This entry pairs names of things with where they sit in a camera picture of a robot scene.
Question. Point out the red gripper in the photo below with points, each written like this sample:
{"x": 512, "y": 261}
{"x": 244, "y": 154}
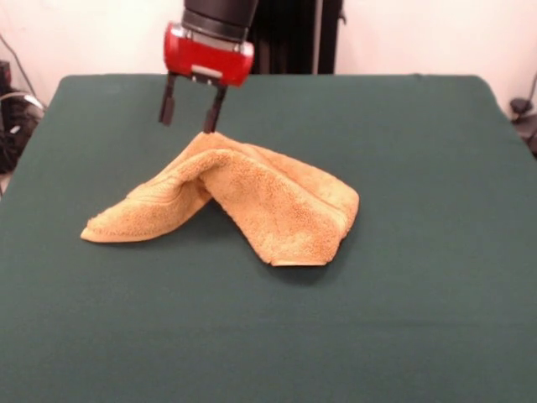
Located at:
{"x": 205, "y": 59}

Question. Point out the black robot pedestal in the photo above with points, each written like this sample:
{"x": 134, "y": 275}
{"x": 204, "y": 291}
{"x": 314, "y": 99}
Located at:
{"x": 293, "y": 38}

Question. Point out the tan terry cloth towel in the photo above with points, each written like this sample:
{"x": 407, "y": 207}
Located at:
{"x": 272, "y": 201}

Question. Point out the dark green table cloth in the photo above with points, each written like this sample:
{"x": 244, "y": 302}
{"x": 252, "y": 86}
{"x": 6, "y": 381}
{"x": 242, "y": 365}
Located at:
{"x": 377, "y": 315}

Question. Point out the grey pedestal leg round foot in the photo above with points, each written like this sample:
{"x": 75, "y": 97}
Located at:
{"x": 521, "y": 105}

